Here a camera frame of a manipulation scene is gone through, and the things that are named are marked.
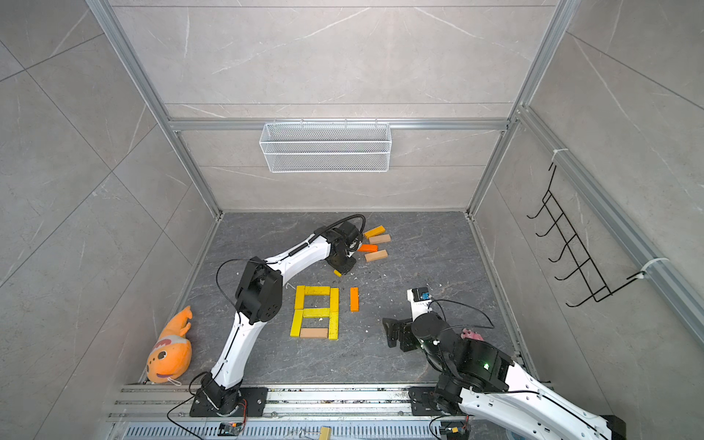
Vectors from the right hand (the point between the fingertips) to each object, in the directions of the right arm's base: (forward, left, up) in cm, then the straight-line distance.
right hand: (400, 320), depth 71 cm
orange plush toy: (-5, +63, -8) cm, 64 cm away
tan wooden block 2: (+42, +2, -17) cm, 45 cm away
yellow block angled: (+23, +19, -13) cm, 32 cm away
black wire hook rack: (+6, -42, +15) cm, 45 cm away
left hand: (+28, +15, -13) cm, 34 cm away
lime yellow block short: (+14, +19, -16) cm, 29 cm away
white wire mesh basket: (+62, +22, +13) cm, 67 cm away
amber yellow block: (+45, +4, -17) cm, 48 cm away
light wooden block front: (+32, +4, -16) cm, 36 cm away
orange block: (+15, +12, -17) cm, 25 cm away
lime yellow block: (+6, +31, -16) cm, 36 cm away
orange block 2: (+37, +7, -17) cm, 41 cm away
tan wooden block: (+3, +26, -17) cm, 31 cm away
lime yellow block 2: (+4, +19, -17) cm, 26 cm away
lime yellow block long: (+10, +25, -17) cm, 32 cm away
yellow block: (+17, +26, -16) cm, 35 cm away
